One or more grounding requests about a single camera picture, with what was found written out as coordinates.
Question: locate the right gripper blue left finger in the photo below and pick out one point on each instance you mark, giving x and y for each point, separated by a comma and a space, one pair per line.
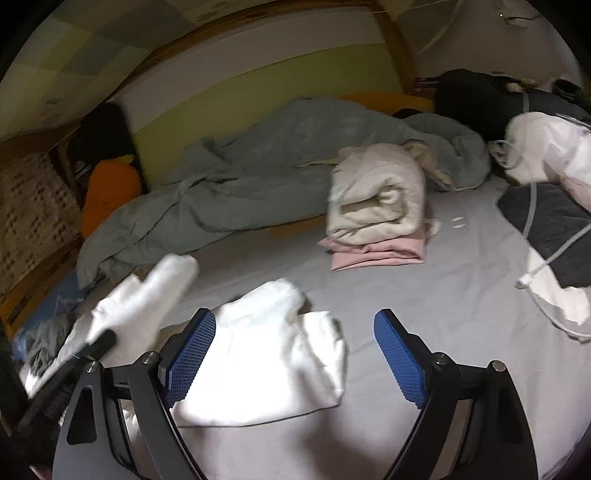
182, 355

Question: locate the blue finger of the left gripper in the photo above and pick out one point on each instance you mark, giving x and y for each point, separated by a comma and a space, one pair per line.
98, 348

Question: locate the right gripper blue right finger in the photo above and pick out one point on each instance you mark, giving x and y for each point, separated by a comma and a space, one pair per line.
407, 356

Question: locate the white printed t-shirt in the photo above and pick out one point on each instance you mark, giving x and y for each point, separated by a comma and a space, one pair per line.
268, 360

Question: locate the dark grey crumpled cloth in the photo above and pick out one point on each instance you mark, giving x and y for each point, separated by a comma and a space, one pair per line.
38, 347

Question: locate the grey bed sheet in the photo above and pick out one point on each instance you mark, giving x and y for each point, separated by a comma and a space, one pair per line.
463, 301

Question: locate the pink folded garment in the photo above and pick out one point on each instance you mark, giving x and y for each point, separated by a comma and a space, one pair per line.
400, 251

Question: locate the checkered fabric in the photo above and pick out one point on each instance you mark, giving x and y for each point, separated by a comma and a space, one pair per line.
39, 215

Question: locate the orange plush toy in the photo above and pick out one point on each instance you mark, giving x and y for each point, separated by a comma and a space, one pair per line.
112, 184

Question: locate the cream folded garment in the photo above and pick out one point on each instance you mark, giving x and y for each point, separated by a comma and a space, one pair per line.
378, 193

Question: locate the white and grey jacket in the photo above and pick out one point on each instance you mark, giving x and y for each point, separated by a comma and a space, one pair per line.
547, 159

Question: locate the grey-green rumpled blanket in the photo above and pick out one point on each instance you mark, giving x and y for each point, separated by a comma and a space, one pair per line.
278, 171

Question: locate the green and white headboard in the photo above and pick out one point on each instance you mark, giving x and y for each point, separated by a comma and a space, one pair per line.
230, 82

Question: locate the black garment pile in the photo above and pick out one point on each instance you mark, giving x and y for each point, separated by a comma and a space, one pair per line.
487, 103

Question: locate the wooden bed post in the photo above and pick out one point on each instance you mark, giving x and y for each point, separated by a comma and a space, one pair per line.
401, 54

